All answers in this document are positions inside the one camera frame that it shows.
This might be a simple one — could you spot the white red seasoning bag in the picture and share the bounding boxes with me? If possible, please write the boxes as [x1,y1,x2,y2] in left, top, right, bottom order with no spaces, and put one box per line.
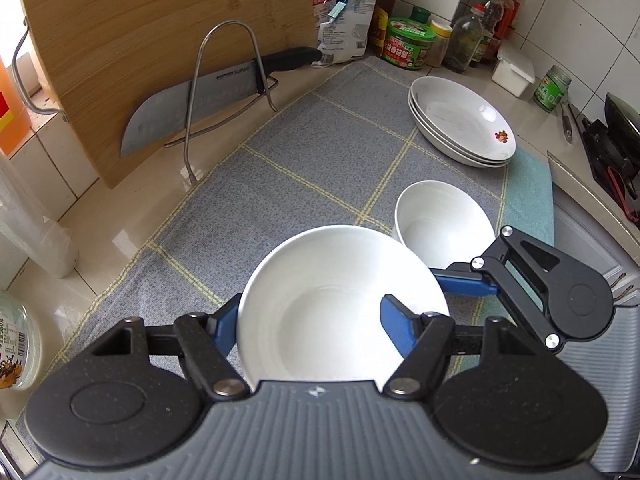
[307,0,346,31]

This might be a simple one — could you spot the tall plastic wrap roll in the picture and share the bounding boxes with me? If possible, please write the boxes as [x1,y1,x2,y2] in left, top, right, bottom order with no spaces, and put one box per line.
[0,152,80,279]

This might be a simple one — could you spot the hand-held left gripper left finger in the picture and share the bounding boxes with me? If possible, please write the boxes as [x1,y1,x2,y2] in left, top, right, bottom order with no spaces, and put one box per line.
[90,292,251,403]

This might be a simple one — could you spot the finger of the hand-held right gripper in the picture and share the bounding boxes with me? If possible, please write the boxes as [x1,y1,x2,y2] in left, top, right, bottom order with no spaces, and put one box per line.
[431,227,563,353]

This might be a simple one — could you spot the black handled kitchen knife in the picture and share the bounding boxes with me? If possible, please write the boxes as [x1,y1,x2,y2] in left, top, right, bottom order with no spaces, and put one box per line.
[120,46,323,158]

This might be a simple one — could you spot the bottle green yellow label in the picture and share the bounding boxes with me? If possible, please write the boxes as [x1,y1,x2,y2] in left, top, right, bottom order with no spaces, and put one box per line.
[472,0,507,63]

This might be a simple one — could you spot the white bowl pink flowers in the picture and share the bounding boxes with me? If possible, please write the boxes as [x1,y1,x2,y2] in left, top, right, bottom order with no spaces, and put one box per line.
[391,180,496,271]
[237,225,450,396]

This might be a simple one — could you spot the grey bottle red cap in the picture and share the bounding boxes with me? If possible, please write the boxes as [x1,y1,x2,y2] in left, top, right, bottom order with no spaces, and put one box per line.
[442,4,485,73]

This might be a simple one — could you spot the metal wire board rack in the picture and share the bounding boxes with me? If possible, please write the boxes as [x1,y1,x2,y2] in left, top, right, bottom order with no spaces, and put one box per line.
[165,20,281,183]

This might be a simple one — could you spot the green labelled glass jar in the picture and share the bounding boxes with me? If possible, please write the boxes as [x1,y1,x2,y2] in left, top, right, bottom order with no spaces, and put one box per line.
[532,64,572,112]

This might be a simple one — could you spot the glass jar yellow green lid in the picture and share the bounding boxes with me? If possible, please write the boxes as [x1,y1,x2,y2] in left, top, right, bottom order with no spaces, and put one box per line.
[0,290,43,392]

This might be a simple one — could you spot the white blue seasoning bag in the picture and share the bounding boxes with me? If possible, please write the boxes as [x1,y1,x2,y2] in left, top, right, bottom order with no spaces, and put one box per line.
[312,0,373,68]

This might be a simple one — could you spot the grey teal checked towel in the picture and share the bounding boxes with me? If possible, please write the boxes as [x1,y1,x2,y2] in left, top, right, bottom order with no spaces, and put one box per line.
[15,55,556,461]

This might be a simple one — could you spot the gas stove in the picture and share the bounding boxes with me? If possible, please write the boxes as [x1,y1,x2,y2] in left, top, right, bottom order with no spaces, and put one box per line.
[547,110,640,286]

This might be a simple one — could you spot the white plate red flowers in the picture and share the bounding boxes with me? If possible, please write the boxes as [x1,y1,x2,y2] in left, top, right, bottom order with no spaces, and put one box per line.
[415,115,513,169]
[409,76,517,161]
[409,102,516,165]

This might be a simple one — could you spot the metal utensil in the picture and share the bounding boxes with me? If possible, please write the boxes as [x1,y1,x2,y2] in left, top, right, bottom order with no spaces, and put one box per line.
[560,102,577,144]

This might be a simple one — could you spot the dark metal wok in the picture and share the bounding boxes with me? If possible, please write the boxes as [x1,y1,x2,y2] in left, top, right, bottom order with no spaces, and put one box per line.
[603,92,640,136]

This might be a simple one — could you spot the green lidded sauce jar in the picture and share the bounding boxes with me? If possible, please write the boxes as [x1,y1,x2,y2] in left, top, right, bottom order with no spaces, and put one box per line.
[382,16,437,71]

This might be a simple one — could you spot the yellow lidded spice jar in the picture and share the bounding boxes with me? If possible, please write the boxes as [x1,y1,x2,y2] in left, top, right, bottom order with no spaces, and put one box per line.
[425,20,453,68]

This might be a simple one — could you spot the orange cooking oil bottle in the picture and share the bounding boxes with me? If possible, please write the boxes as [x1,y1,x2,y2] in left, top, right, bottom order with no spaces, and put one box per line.
[0,57,33,156]

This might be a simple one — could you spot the white plastic box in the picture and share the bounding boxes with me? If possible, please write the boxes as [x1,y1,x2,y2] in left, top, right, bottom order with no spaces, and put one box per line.
[491,46,536,97]

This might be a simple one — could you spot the bamboo cutting board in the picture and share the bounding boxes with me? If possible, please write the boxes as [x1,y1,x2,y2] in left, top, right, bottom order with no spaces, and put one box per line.
[10,0,331,190]

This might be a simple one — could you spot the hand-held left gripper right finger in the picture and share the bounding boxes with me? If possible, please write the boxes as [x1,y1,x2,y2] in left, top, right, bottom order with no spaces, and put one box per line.
[380,294,546,403]

